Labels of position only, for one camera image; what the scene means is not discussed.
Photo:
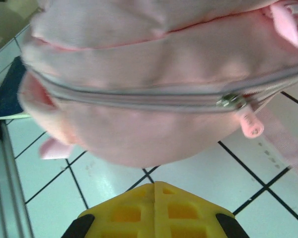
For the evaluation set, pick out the dark blue notebook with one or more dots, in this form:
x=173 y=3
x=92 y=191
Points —
x=7 y=94

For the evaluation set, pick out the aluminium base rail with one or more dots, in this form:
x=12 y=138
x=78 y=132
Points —
x=7 y=186

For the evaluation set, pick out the pink student backpack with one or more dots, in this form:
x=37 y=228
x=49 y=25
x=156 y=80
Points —
x=151 y=74

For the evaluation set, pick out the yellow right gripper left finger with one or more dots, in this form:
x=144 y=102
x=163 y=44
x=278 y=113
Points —
x=129 y=213

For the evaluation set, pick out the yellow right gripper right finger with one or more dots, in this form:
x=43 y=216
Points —
x=183 y=213

